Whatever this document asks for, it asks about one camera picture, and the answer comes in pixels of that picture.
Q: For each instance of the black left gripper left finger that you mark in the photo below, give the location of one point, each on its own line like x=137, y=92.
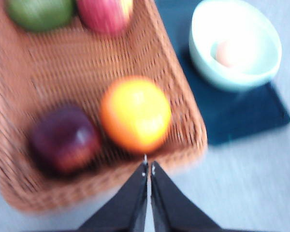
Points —
x=128, y=212

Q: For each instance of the red yellow apple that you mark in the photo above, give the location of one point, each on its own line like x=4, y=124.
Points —
x=106, y=16

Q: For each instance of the orange mandarin fruit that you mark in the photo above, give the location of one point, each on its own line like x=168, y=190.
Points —
x=135, y=114

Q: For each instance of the dark purple fruit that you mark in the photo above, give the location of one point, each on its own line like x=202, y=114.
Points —
x=64, y=139

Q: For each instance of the green fruit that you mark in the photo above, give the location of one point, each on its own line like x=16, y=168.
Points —
x=42, y=15

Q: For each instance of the brown egg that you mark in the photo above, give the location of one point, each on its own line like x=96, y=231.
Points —
x=225, y=53

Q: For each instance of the brown wicker basket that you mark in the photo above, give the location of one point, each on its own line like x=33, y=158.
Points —
x=70, y=65

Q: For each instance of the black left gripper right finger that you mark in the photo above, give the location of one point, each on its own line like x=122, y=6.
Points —
x=173, y=210

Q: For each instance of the green ceramic bowl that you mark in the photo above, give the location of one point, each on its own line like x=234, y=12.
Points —
x=234, y=46

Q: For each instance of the dark rectangular tray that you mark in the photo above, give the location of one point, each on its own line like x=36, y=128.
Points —
x=225, y=114

